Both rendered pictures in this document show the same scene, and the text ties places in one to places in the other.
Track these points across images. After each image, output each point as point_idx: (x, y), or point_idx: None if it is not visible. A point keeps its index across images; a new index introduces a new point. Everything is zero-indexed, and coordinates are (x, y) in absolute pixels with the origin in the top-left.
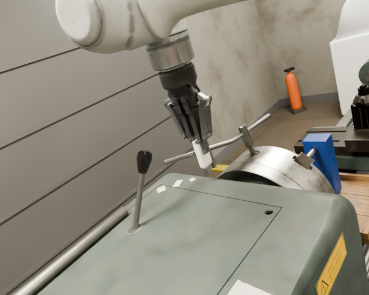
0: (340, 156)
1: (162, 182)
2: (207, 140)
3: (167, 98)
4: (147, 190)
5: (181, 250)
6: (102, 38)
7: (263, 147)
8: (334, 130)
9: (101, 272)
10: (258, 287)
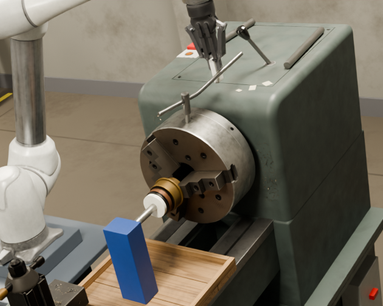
0: None
1: (270, 87)
2: (207, 61)
3: (220, 21)
4: (282, 82)
5: (227, 61)
6: None
7: (177, 125)
8: None
9: (275, 49)
10: (187, 57)
